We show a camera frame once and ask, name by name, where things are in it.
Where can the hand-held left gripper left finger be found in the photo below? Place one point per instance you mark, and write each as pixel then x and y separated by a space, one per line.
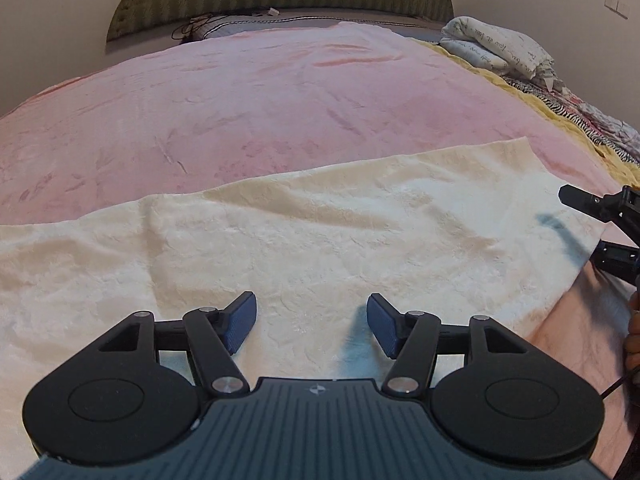
pixel 239 321

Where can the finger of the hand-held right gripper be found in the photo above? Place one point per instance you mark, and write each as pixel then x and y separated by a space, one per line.
pixel 612 257
pixel 582 200

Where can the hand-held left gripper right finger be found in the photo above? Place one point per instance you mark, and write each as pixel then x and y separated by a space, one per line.
pixel 384 322

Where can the cream white towel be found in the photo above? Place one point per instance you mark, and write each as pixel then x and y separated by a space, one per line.
pixel 350 235

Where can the person's right hand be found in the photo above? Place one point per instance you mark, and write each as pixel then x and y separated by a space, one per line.
pixel 634 327

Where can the zebra striped cloth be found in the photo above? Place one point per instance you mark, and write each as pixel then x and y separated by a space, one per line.
pixel 580 115

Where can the white printed folded quilt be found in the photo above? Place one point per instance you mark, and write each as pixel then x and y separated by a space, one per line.
pixel 505 50

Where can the pink fleece blanket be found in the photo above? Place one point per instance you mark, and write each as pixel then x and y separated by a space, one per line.
pixel 250 110

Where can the grey pillow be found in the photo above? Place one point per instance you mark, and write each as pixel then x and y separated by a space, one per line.
pixel 300 22

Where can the white wall switch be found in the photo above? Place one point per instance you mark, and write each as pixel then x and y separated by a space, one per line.
pixel 611 1
pixel 624 8

